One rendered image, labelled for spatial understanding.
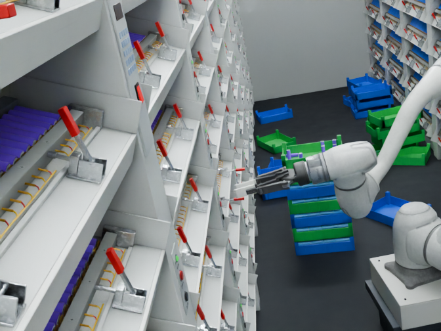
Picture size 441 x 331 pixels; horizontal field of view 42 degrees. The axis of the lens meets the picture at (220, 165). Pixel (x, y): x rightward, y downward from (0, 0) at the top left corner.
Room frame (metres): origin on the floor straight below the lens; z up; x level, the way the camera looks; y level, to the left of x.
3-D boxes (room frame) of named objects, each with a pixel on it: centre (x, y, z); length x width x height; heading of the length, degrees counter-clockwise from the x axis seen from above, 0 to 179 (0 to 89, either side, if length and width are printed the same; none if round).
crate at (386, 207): (2.82, -0.90, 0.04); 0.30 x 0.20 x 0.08; 30
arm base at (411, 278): (1.86, -0.64, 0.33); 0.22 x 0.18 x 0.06; 11
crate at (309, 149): (2.69, -0.46, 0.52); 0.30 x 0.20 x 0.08; 79
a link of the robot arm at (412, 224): (1.83, -0.65, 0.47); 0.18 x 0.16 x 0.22; 28
